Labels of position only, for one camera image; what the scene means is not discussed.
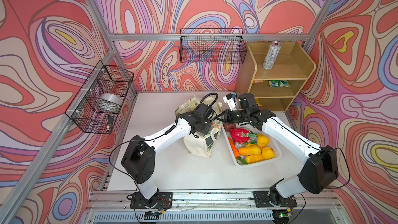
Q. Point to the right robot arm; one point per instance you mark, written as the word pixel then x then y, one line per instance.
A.
pixel 320 165

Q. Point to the green snack packet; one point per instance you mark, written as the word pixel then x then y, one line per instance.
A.
pixel 279 84

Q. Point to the white perforated plastic basket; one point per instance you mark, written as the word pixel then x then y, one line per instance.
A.
pixel 241 161

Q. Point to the yellow chips packet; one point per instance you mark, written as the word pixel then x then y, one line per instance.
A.
pixel 258 102

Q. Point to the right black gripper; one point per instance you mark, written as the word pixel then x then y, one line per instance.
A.
pixel 227 116

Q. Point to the leaf print canvas tote bag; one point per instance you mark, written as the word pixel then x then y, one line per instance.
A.
pixel 199 144

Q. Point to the toy carrot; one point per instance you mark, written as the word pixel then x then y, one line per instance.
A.
pixel 234 149

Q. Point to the white tape roll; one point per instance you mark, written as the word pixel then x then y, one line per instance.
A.
pixel 109 103

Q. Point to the wooden shelf unit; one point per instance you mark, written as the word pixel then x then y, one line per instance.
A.
pixel 292 64

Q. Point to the black wire basket back wall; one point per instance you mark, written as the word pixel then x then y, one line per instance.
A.
pixel 212 45

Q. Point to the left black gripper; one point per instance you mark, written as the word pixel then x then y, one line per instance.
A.
pixel 207 130

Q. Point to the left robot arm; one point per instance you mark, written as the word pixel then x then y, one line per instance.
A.
pixel 138 161

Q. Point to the black wire basket wall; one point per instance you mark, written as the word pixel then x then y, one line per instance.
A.
pixel 86 115
pixel 212 45

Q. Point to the toy yellow lemon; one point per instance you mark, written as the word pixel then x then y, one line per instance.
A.
pixel 262 140

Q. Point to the toy dark red fruit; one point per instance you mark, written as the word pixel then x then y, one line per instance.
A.
pixel 229 126

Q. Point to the toy yellow corn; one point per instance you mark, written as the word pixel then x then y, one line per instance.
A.
pixel 249 150

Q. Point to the black wire basket left wall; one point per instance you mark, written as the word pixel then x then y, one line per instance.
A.
pixel 86 115

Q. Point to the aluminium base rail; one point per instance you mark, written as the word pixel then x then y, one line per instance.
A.
pixel 225 206

